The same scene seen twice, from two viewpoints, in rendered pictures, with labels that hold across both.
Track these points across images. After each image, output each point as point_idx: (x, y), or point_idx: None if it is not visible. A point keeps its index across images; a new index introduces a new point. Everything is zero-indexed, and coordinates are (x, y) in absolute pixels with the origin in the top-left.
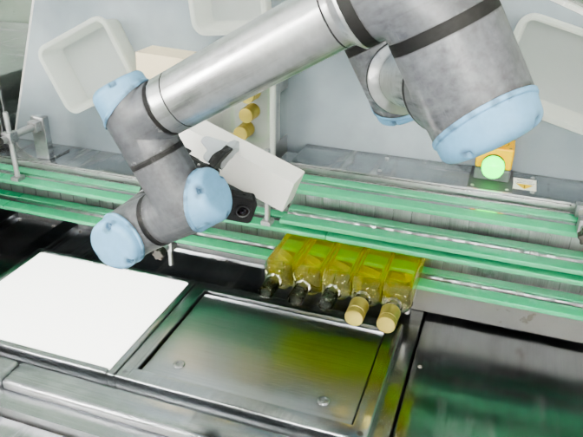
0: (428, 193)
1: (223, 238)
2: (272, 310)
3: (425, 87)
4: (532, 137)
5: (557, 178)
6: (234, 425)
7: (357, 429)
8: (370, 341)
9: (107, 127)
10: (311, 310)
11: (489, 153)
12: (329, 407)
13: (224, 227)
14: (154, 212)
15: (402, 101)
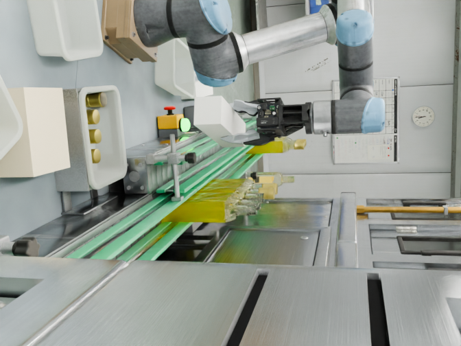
0: (190, 145)
1: (147, 245)
2: (212, 258)
3: (370, 11)
4: (166, 112)
5: None
6: (339, 255)
7: (323, 228)
8: (241, 232)
9: (368, 40)
10: (213, 246)
11: (179, 118)
12: (309, 236)
13: (129, 245)
14: (372, 89)
15: (298, 43)
